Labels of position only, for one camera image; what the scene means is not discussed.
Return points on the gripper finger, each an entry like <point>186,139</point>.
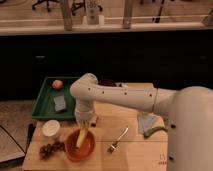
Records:
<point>87,124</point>
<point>80,124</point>

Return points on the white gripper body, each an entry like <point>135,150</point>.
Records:
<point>84,110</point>

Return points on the yellow banana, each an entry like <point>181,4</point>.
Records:
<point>81,137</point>

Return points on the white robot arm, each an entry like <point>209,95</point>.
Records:
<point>189,114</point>

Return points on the blue sponge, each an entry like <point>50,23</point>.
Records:
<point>59,103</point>

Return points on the white cup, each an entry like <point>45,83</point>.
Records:
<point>51,129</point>

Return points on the metal fork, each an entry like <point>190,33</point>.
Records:
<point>114,145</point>

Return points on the wooden board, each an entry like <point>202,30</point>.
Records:
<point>133,153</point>

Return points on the orange fruit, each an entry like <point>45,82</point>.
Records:
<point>57,84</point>

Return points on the green tray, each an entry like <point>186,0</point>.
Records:
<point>44,106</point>

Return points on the dark grape bunch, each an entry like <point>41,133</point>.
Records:
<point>48,150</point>

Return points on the green pepper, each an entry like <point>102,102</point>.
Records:
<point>153,130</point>

